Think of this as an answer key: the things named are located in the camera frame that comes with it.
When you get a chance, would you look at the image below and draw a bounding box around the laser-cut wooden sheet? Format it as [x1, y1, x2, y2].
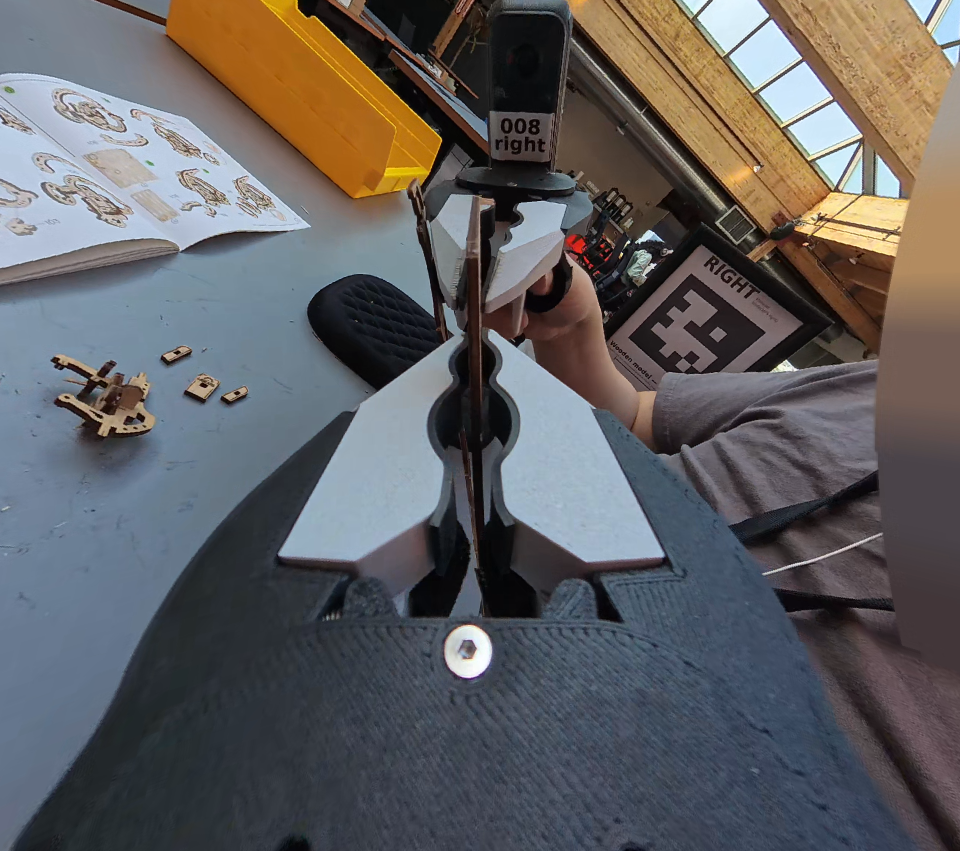
[459, 193, 489, 618]

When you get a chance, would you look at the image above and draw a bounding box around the grey ventilation duct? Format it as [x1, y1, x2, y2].
[562, 37, 725, 226]

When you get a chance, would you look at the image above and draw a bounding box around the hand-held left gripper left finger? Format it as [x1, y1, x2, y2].
[277, 333, 475, 616]

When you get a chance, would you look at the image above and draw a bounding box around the framed black-and-white marker sign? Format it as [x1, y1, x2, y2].
[606, 226, 835, 393]

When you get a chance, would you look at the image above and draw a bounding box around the partly built wooden model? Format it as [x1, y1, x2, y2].
[51, 354, 157, 440]

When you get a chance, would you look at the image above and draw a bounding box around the black quilted pad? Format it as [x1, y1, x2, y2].
[307, 273, 451, 391]

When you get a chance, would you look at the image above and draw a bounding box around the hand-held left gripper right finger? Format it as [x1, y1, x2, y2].
[480, 332, 669, 608]

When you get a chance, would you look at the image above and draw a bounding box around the white cord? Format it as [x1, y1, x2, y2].
[761, 532, 883, 578]

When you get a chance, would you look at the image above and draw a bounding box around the thin dark wooden part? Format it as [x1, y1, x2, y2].
[407, 178, 451, 344]

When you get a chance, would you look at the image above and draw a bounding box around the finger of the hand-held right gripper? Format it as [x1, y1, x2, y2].
[481, 198, 569, 336]
[427, 194, 475, 314]

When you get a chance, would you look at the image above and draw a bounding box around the person's right forearm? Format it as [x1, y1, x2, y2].
[528, 337, 661, 455]

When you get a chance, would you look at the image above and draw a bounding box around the person's right hand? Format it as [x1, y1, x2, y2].
[523, 258, 606, 374]

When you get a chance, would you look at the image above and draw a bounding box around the yellow plastic bin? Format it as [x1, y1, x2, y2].
[165, 0, 444, 200]

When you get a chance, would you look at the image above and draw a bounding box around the open instruction booklet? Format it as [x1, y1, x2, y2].
[0, 73, 311, 287]

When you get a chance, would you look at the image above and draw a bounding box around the black strap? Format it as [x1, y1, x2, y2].
[729, 470, 895, 614]

